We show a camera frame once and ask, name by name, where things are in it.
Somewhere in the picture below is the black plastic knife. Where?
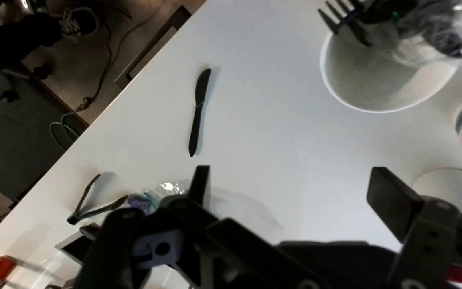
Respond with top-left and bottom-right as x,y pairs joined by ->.
189,68 -> 211,158

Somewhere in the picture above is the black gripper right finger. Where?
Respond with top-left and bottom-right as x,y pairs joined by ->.
365,167 -> 423,243

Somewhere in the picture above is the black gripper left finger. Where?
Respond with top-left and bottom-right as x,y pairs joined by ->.
187,166 -> 210,206

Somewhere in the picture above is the patterned paper cup with cutlery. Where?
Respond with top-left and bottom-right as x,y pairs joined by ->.
317,21 -> 460,116

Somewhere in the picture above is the black plastic cutlery bundle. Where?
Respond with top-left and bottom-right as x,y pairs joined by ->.
317,0 -> 462,60

